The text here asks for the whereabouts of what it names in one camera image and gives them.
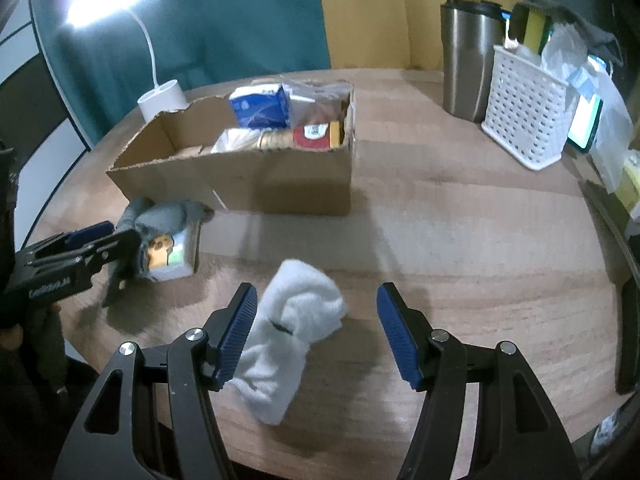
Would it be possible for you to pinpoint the teal curtain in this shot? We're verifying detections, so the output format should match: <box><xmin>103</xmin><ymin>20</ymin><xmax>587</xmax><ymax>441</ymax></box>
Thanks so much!
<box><xmin>30</xmin><ymin>0</ymin><xmax>331</xmax><ymax>146</ymax></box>

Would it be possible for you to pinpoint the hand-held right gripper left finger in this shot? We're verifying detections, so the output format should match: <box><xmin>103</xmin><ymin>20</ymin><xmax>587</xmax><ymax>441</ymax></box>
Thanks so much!
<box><xmin>52</xmin><ymin>282</ymin><xmax>258</xmax><ymax>480</ymax></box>

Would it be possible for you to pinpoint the small yellow green carton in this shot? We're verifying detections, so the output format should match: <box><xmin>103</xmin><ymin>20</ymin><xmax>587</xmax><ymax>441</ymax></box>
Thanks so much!
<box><xmin>147</xmin><ymin>222</ymin><xmax>201</xmax><ymax>283</ymax></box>

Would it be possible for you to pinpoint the grey cloth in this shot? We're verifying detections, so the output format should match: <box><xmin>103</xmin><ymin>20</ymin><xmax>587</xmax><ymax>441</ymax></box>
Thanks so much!
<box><xmin>515</xmin><ymin>0</ymin><xmax>623</xmax><ymax>66</ymax></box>

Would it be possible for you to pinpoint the pale yellow box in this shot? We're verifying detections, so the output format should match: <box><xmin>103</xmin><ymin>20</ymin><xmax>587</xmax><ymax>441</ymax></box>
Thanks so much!
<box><xmin>617</xmin><ymin>152</ymin><xmax>640</xmax><ymax>221</ymax></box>

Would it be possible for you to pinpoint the white desk lamp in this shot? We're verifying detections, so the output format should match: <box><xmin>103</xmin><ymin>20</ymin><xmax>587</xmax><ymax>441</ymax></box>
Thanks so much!
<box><xmin>62</xmin><ymin>0</ymin><xmax>190</xmax><ymax>122</ymax></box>

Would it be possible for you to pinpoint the yellow curtain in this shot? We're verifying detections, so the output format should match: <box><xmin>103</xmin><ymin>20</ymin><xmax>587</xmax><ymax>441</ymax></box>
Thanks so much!
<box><xmin>315</xmin><ymin>0</ymin><xmax>536</xmax><ymax>71</ymax></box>

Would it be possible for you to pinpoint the grey sock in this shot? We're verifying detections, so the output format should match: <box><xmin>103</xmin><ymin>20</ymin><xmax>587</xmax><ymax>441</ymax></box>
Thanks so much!
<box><xmin>102</xmin><ymin>196</ymin><xmax>216</xmax><ymax>308</ymax></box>

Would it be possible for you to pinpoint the cardboard box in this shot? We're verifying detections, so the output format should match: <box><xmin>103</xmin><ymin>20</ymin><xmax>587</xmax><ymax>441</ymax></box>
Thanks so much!
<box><xmin>106</xmin><ymin>80</ymin><xmax>357</xmax><ymax>217</ymax></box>

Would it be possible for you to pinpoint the gold and red can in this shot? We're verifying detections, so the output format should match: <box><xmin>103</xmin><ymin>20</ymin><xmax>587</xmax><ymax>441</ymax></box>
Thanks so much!
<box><xmin>257</xmin><ymin>122</ymin><xmax>346</xmax><ymax>151</ymax></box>

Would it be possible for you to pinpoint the white plastic bag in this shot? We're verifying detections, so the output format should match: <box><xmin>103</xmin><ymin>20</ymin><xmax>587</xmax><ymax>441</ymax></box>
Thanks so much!
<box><xmin>542</xmin><ymin>25</ymin><xmax>636</xmax><ymax>191</ymax></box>

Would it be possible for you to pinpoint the smartphone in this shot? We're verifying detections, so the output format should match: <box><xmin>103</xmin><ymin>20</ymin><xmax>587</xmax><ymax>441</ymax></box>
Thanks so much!
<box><xmin>567</xmin><ymin>55</ymin><xmax>608</xmax><ymax>153</ymax></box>

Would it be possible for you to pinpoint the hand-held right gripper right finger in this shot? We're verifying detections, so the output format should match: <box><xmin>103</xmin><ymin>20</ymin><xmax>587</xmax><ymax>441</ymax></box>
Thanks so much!
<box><xmin>376</xmin><ymin>282</ymin><xmax>583</xmax><ymax>480</ymax></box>

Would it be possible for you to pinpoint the white perforated basket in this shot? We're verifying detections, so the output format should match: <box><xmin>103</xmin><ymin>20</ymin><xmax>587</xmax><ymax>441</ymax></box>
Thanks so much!
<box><xmin>481</xmin><ymin>44</ymin><xmax>571</xmax><ymax>170</ymax></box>

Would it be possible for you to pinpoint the black flat object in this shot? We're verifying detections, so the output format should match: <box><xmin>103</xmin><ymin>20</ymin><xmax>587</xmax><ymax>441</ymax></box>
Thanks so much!
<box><xmin>615</xmin><ymin>275</ymin><xmax>640</xmax><ymax>396</ymax></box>

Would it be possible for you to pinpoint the white sock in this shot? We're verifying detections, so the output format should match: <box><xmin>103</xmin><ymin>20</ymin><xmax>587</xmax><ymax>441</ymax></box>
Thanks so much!
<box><xmin>235</xmin><ymin>259</ymin><xmax>348</xmax><ymax>426</ymax></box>

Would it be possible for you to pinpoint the steel tumbler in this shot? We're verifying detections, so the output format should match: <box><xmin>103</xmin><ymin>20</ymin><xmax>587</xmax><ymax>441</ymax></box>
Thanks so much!
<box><xmin>440</xmin><ymin>0</ymin><xmax>511</xmax><ymax>122</ymax></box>

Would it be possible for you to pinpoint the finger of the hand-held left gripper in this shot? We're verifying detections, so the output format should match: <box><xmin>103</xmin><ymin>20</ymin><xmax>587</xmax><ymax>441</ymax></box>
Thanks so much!
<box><xmin>30</xmin><ymin>229</ymin><xmax>143</xmax><ymax>274</ymax></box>
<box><xmin>14</xmin><ymin>221</ymin><xmax>115</xmax><ymax>264</ymax></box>

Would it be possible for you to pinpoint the yellow sponge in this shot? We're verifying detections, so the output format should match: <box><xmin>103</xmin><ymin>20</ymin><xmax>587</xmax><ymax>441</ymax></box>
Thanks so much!
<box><xmin>512</xmin><ymin>5</ymin><xmax>556</xmax><ymax>56</ymax></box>

